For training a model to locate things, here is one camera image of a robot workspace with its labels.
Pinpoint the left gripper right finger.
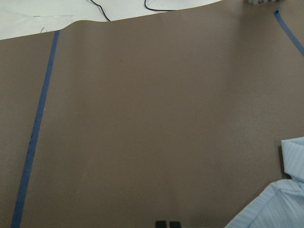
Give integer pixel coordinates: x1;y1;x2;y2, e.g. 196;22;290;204
169;221;180;228

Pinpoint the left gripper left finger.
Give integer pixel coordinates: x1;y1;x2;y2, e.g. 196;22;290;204
155;220;166;228

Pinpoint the light blue button-up shirt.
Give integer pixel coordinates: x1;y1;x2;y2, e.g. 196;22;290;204
226;137;304;228

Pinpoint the clear plastic bag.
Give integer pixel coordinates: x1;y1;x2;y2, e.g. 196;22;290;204
0;10;74;40

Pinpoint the black cable on table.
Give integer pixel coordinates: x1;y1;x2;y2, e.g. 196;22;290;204
90;0;190;22

